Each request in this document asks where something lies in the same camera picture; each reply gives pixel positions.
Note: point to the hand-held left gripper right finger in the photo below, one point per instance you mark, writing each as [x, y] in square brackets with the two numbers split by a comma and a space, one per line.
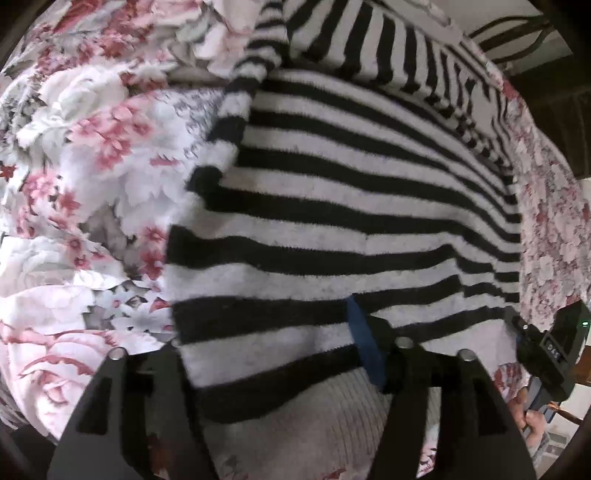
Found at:
[364, 337]

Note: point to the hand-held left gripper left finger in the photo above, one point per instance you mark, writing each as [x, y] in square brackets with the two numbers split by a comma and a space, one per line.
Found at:
[138, 415]

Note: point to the floral bed blanket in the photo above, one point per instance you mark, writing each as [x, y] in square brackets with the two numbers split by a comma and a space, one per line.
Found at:
[92, 138]

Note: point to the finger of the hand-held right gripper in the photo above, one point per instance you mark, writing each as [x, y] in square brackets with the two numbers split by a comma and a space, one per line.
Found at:
[517, 325]

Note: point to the person's right hand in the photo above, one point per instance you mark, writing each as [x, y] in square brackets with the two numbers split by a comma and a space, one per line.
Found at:
[531, 424]

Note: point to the black white striped sweater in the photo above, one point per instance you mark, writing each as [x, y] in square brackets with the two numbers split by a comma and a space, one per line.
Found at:
[346, 207]

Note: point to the ornate metal bed frame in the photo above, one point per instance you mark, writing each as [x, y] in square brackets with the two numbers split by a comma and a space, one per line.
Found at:
[512, 40]

